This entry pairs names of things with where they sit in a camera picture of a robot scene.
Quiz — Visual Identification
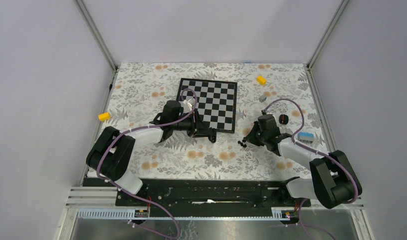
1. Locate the purple cable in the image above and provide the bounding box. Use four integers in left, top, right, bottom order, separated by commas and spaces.
95, 88, 198, 240
261, 98, 360, 240

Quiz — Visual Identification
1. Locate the yellow block left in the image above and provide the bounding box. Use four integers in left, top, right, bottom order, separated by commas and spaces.
98, 112, 111, 122

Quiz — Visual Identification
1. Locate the yellow block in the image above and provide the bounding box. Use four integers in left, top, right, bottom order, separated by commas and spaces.
256, 75, 267, 85
98, 112, 111, 122

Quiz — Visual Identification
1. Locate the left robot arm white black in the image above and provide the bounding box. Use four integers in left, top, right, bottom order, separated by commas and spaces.
85, 100, 217, 206

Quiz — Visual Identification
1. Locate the floral patterned table mat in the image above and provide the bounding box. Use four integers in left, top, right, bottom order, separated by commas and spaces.
103, 62, 328, 180

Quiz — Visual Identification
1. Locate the blue grey lego block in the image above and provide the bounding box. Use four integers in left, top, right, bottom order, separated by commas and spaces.
297, 131, 315, 143

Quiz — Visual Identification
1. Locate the small grey block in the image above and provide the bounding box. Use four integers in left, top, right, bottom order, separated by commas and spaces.
258, 94, 268, 103

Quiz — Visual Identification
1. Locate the black earbud pair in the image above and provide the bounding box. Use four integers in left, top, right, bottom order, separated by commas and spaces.
237, 141, 247, 148

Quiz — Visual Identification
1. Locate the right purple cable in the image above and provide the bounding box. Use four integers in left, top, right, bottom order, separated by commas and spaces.
261, 98, 360, 240

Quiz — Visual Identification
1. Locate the black earbud charging case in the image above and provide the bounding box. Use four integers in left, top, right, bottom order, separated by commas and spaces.
278, 114, 289, 125

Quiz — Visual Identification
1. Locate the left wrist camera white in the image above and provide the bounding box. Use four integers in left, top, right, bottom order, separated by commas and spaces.
179, 98, 195, 114

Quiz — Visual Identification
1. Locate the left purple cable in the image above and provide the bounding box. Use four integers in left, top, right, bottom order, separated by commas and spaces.
95, 88, 198, 240

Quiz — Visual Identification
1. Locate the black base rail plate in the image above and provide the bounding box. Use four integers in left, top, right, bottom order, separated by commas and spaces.
82, 177, 312, 219

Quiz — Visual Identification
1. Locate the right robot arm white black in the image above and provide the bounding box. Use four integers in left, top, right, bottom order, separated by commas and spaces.
243, 114, 363, 209

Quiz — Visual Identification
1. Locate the black white checkerboard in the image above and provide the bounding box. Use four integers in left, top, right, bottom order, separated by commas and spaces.
177, 78, 238, 134

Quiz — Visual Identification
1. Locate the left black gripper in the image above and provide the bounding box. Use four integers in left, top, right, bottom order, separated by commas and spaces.
171, 110, 213, 138

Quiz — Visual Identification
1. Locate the yellow block right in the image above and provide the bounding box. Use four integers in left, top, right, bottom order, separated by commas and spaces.
256, 75, 267, 85

